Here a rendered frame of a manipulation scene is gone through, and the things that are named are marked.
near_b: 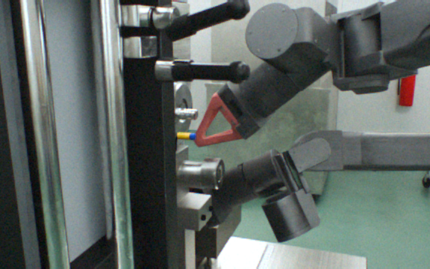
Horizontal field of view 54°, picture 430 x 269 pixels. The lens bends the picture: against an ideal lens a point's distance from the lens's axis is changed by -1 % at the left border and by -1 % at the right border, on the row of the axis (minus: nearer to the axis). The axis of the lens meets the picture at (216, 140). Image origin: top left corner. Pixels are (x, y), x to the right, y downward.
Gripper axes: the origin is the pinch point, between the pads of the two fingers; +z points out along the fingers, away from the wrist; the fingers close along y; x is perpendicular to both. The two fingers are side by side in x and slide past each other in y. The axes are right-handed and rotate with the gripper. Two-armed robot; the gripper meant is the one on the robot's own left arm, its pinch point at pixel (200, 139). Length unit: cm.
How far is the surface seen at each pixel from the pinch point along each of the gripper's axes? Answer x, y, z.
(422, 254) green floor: -137, 212, 24
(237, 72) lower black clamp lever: 1.2, -28.4, -17.3
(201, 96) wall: 50, 454, 172
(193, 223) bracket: -8.2, -4.6, 5.9
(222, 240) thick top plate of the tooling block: -16.5, 14.4, 15.3
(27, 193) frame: 2.1, -37.5, -9.0
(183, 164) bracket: -1.2, -2.8, 2.8
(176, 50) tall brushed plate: 29, 79, 24
